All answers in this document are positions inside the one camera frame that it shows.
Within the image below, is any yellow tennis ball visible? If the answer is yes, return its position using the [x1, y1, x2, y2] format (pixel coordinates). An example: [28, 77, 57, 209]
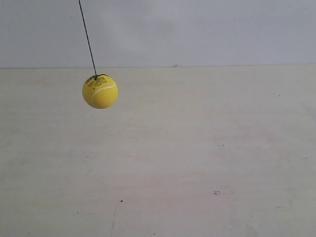
[82, 74, 119, 109]

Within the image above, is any black hanging string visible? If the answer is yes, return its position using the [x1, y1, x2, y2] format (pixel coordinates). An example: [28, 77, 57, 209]
[78, 0, 108, 81]

